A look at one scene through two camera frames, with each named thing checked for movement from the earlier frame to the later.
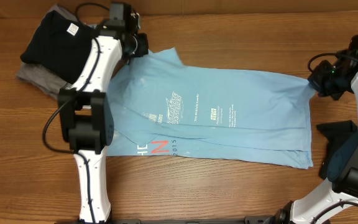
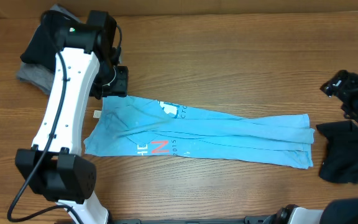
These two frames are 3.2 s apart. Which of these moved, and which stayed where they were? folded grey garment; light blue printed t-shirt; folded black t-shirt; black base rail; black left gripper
Moved: light blue printed t-shirt; black left gripper
Stayed: folded black t-shirt; folded grey garment; black base rail
